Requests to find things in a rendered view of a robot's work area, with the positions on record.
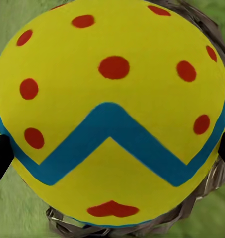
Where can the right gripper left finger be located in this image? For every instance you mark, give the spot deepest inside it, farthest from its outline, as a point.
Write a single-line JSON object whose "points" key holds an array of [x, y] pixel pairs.
{"points": [[6, 154]]}

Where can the easter egg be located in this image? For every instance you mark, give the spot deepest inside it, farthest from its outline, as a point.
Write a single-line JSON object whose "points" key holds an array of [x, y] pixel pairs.
{"points": [[114, 109]]}

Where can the wicker basket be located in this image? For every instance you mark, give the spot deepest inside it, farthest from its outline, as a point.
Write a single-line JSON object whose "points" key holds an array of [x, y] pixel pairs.
{"points": [[213, 180]]}

